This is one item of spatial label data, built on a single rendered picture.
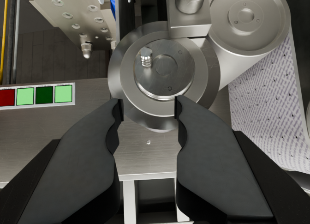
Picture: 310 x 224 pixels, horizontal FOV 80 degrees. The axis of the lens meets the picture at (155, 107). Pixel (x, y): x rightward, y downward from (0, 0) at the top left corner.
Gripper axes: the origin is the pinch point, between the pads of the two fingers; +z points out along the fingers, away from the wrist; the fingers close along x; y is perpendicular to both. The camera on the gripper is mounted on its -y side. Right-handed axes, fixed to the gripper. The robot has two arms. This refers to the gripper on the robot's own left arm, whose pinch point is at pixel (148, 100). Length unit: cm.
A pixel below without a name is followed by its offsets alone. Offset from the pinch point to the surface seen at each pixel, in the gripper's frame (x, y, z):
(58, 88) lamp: -29, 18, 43
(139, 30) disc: -1.2, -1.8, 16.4
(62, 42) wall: -106, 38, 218
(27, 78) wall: -148, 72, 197
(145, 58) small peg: -0.4, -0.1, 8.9
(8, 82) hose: -59, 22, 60
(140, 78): -1.2, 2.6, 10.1
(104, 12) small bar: -10.0, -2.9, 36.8
